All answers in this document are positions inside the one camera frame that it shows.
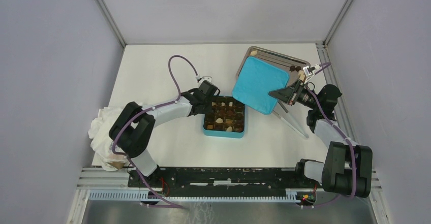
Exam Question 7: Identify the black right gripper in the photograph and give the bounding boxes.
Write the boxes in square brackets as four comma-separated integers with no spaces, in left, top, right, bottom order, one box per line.
[268,79,320,110]

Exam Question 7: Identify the teal box lid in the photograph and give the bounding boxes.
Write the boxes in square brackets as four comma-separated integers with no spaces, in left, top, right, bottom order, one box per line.
[232,57,289,115]

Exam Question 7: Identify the teal chocolate box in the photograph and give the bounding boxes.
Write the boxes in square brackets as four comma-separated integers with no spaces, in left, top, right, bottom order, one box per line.
[203,96,247,139]

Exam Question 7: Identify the steel serving tongs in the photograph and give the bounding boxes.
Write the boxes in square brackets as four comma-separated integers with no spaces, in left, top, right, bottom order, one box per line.
[272,102,309,139]

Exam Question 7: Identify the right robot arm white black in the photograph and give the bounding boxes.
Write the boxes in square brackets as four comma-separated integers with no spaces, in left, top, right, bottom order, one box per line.
[269,80,373,198]

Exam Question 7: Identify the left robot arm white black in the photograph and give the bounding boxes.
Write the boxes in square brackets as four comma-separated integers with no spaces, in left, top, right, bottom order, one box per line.
[108,81,220,187]

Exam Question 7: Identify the steel tray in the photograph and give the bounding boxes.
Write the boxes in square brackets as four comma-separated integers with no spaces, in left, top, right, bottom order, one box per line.
[235,46,311,85]

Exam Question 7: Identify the white cloth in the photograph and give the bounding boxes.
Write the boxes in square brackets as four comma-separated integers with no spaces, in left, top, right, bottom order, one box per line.
[88,107,132,172]

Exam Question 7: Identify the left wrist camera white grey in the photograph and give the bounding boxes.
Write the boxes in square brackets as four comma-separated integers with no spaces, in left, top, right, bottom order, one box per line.
[196,76,212,83]

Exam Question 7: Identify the wrist camera white grey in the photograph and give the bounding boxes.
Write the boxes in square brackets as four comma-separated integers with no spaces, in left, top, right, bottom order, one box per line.
[196,76,212,83]
[302,65,322,81]

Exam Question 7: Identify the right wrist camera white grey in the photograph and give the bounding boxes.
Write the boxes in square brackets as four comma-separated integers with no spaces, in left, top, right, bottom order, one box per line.
[302,65,322,81]

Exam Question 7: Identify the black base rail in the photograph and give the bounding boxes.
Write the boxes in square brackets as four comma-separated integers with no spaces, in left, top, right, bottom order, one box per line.
[128,167,322,197]

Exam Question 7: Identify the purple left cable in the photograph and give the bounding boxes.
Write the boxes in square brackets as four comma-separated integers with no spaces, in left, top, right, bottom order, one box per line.
[111,54,201,210]

